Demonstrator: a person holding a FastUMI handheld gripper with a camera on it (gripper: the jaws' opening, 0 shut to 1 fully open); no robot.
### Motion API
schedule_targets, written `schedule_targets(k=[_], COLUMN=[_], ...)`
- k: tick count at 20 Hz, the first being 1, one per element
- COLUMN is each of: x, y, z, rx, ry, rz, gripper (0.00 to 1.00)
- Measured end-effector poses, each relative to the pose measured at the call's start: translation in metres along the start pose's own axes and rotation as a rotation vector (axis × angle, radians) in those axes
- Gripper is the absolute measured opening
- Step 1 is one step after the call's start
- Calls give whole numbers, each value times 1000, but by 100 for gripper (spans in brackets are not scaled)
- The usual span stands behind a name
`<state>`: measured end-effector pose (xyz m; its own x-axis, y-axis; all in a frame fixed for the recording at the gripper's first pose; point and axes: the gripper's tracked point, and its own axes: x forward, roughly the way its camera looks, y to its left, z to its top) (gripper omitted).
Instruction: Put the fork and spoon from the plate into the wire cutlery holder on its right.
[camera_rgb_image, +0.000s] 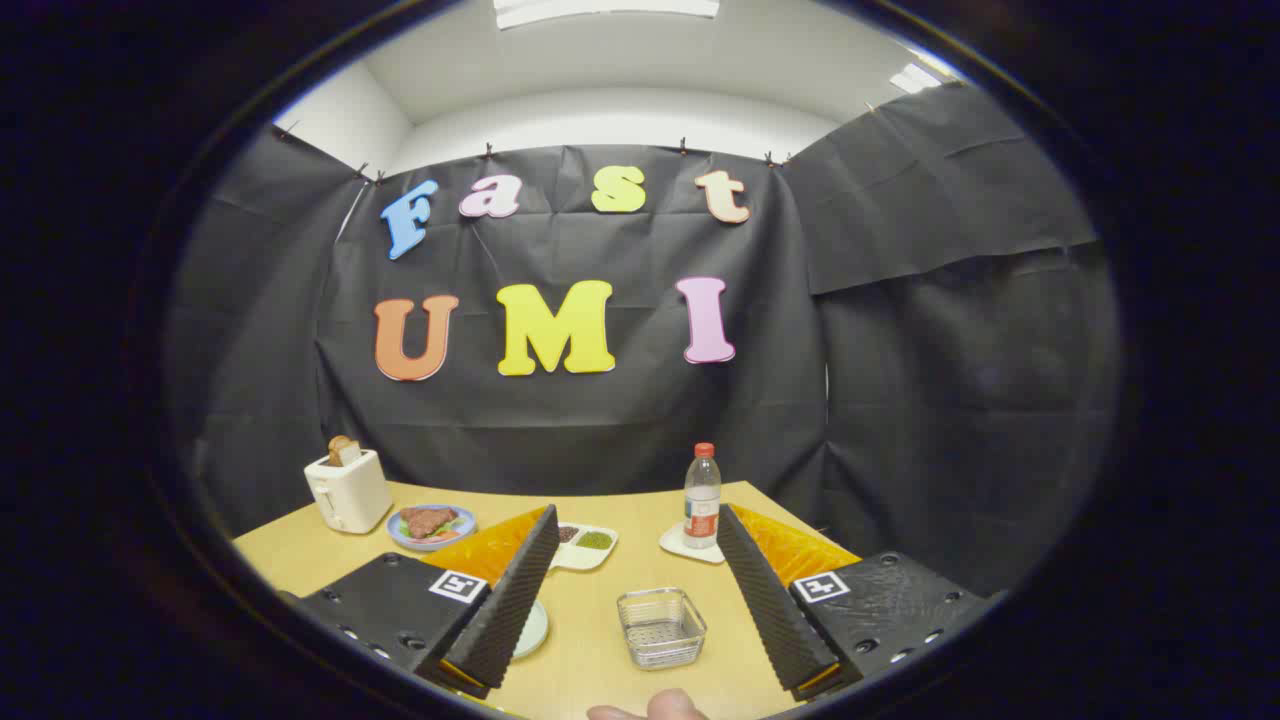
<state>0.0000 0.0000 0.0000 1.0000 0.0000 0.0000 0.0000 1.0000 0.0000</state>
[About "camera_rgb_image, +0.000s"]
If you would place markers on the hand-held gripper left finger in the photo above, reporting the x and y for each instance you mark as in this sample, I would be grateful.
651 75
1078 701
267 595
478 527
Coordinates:
510 600

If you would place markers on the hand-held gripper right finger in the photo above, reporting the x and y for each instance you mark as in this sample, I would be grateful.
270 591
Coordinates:
770 600

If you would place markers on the pale green plate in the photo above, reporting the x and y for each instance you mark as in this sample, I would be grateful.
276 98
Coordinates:
532 630

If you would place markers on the white divided bean dish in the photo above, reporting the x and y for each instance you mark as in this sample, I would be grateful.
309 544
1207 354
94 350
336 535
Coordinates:
580 557

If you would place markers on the blue plate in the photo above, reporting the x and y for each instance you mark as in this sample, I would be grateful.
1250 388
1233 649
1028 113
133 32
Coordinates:
466 527

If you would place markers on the white square coaster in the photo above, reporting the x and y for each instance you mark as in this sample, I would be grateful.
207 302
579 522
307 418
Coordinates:
675 545

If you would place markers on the brown meat piece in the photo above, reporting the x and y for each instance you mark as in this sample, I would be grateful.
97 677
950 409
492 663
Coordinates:
428 521

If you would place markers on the clear red-capped water bottle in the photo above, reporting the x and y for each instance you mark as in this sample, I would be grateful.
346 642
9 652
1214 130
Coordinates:
702 500

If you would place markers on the white toaster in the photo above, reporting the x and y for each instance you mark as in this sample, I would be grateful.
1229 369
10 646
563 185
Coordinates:
350 495

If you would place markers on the black backdrop cloth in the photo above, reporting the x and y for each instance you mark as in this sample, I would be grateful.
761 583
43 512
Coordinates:
600 420

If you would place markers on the brown toast slice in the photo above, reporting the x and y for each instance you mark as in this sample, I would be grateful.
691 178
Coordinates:
342 450

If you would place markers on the small ceiling light panel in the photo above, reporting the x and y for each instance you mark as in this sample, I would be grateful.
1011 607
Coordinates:
915 78

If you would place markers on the large ceiling light panel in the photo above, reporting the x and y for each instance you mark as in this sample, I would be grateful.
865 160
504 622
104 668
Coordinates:
600 10

